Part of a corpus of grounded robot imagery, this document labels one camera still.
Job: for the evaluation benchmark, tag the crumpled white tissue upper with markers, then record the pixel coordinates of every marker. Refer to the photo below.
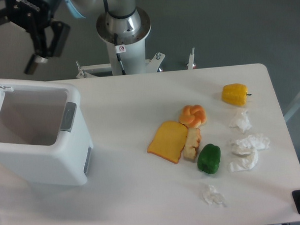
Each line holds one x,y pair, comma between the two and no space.
241,121

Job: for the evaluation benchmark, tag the orange knotted bread roll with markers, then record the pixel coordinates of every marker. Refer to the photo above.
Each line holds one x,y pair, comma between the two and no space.
193,116

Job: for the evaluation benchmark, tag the crumpled white tissue front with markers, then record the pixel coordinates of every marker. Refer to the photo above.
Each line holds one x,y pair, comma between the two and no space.
212,196

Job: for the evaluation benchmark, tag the white frame right edge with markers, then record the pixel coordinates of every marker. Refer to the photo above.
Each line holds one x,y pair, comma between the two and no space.
292,108

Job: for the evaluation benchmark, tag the crumpled white tissue middle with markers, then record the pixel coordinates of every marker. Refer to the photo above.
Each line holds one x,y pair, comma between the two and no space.
250,144

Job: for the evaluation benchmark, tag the crumpled white tissue lower right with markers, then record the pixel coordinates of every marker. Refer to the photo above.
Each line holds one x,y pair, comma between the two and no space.
244,163

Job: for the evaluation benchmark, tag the yellow bell pepper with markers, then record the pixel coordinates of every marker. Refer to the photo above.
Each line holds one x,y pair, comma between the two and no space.
235,94

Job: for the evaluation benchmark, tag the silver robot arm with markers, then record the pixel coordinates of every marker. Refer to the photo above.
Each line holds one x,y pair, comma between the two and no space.
121,25

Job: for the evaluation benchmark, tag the yellow toast slice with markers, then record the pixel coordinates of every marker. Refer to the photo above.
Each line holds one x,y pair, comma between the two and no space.
169,141

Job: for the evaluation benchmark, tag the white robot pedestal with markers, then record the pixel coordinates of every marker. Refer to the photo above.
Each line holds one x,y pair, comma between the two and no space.
124,60

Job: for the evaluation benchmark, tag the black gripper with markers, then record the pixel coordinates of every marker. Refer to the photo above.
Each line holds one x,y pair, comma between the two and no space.
32,13

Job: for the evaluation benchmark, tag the crumpled white tissue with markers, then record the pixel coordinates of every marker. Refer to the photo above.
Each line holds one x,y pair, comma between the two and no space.
244,163
212,196
241,121
250,144

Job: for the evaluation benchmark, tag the green bell pepper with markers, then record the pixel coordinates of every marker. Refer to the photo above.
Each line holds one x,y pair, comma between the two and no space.
209,159

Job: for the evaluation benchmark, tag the beige bread piece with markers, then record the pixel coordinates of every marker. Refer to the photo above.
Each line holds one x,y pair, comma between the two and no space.
192,144

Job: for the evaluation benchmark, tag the white trash can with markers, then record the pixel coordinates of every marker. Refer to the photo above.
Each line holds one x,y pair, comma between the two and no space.
43,134

